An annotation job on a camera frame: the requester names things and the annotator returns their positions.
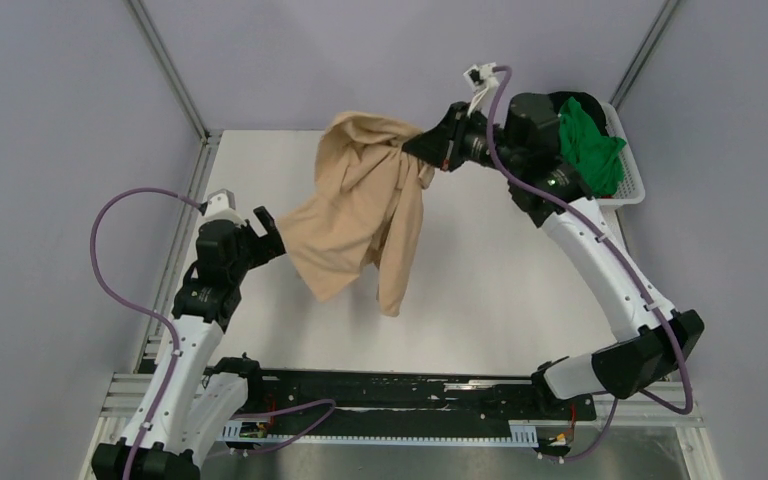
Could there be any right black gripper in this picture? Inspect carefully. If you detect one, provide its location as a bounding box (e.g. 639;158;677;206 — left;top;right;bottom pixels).
406;99;526;174

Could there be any beige t shirt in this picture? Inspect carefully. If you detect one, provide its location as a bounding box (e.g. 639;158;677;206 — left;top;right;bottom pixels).
276;111;435;317

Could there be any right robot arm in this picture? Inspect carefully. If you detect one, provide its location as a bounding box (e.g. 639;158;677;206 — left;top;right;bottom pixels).
402;92;704;418

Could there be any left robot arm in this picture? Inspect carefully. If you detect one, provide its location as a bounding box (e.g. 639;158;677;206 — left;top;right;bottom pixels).
91;206;285;479

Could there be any black t shirt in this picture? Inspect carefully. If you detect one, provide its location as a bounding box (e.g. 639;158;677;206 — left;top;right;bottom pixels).
548;91;608;136

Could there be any green t shirt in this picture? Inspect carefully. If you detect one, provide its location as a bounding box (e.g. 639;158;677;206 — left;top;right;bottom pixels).
559;114;626;198

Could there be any white plastic basket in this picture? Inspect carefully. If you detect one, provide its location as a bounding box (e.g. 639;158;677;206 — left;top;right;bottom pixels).
598;102;646;210

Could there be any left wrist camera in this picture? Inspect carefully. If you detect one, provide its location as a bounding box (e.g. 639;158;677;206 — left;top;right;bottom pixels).
201;189;248;226

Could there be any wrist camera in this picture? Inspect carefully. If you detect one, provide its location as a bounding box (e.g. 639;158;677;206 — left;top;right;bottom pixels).
463;62;499;94
201;189;248;226

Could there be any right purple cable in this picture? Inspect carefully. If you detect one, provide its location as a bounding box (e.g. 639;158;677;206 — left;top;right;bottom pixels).
485;64;695;416

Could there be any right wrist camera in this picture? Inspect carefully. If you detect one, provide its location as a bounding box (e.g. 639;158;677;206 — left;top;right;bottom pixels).
463;62;499;94

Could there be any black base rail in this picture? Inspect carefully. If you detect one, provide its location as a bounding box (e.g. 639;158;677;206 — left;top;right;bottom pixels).
197;357;597;447

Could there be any aluminium frame post left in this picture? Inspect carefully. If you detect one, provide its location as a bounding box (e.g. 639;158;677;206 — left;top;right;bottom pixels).
124;0;210;144

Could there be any aluminium frame post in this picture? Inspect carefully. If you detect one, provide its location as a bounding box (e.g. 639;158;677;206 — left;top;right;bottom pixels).
124;0;210;144
609;0;684;109

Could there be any aluminium frame post right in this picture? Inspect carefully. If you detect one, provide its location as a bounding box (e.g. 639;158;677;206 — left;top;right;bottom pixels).
609;0;684;109

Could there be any white slotted cable duct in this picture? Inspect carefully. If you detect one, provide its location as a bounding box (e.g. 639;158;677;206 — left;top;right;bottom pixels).
219;421;539;449

